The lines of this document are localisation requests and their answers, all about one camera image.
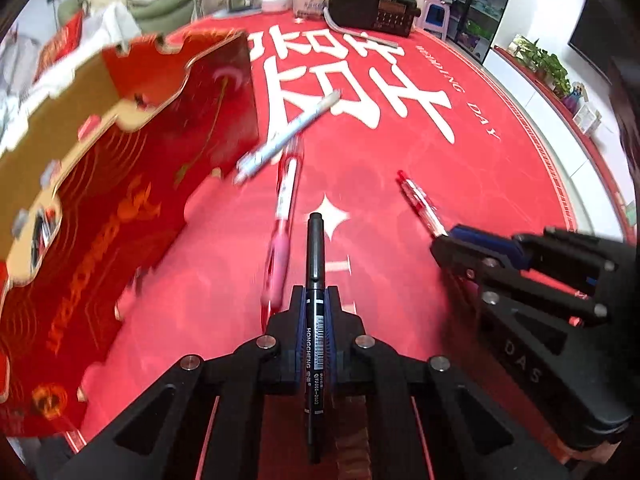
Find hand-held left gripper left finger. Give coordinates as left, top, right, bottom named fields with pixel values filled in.
left=50, top=285, right=307, bottom=480

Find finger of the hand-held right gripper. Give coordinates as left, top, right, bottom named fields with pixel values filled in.
left=449, top=224, right=622, bottom=287
left=431, top=234, right=609, bottom=327

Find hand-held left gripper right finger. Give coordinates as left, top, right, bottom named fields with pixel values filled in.
left=325, top=287, right=571, bottom=480

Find red pen with pink grip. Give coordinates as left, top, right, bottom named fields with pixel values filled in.
left=260, top=136, right=306, bottom=322
left=396, top=170, right=449, bottom=238

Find black marker pen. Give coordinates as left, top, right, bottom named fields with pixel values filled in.
left=306, top=212, right=328, bottom=463

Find light blue pen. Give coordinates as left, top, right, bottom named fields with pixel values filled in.
left=234, top=90, right=343, bottom=186

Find red cardboard gift box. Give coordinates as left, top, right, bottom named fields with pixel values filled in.
left=0, top=30, right=261, bottom=438

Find red printed table mat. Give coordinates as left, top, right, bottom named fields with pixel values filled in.
left=75, top=20, right=631, bottom=480

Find red-topped low cabinet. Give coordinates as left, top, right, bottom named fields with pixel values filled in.
left=492, top=45, right=633, bottom=231

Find small white box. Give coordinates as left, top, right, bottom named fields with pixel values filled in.
left=572, top=107, right=603, bottom=136

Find green potted plants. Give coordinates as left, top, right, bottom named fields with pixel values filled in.
left=507, top=35, right=571, bottom=98

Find black television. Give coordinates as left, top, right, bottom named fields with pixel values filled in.
left=567, top=7, right=626, bottom=86

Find pink plastic stool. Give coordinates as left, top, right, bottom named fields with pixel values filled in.
left=417, top=0, right=453, bottom=41

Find dark glass-door cabinet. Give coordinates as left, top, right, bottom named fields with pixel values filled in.
left=447, top=0, right=526, bottom=63

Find black radio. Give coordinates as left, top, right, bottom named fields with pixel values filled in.
left=330, top=0, right=426, bottom=38

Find green sofa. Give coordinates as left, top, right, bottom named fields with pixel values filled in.
left=57, top=0, right=196, bottom=33

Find white knit blanket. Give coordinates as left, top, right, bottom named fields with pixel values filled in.
left=80, top=2, right=143, bottom=53

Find red embroidered cushion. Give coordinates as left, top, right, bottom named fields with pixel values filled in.
left=32, top=12, right=86, bottom=83

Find grey radio strap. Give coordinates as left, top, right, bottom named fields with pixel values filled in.
left=322, top=5, right=401, bottom=48

